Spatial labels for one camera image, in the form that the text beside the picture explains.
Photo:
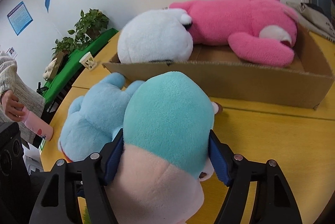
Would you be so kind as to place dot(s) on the blue framed wall notice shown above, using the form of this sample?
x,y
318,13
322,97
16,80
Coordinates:
x,y
19,18

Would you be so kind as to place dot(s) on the small potted green plant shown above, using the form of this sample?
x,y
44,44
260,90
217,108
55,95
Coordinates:
x,y
64,44

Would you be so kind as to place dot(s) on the pink bottle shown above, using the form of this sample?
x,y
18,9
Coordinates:
x,y
39,127

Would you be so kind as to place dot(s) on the another person's forearm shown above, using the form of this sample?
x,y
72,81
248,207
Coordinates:
x,y
7,72

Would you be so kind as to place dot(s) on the white panda plush toy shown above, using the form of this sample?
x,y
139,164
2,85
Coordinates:
x,y
151,38

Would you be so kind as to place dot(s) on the green covered table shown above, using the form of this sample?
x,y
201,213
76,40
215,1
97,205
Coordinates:
x,y
78,56

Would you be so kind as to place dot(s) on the large potted green plant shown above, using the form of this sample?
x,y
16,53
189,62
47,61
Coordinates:
x,y
90,22

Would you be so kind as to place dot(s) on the pink plush toy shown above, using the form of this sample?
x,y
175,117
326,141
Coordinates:
x,y
235,19

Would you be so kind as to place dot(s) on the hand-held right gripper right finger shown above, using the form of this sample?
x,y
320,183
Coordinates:
x,y
219,163

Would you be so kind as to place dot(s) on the patterned paper cup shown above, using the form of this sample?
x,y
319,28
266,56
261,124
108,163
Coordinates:
x,y
87,60

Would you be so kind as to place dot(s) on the small wall card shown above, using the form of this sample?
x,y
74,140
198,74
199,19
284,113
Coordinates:
x,y
12,52

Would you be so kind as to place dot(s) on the grey cloth bag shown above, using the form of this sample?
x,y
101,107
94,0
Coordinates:
x,y
314,14

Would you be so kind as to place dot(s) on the small white ornament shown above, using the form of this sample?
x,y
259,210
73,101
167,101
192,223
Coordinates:
x,y
49,69

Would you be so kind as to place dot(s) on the cardboard box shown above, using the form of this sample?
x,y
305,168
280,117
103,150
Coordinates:
x,y
235,82

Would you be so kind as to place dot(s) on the teal and pink plush doll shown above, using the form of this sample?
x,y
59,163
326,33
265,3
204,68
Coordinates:
x,y
167,114

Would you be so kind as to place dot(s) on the black speaker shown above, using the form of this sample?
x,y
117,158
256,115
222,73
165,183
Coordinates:
x,y
10,161

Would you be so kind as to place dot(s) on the brown box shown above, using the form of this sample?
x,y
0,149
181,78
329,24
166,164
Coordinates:
x,y
59,63

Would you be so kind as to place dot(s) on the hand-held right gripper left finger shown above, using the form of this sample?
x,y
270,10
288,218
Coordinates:
x,y
113,158

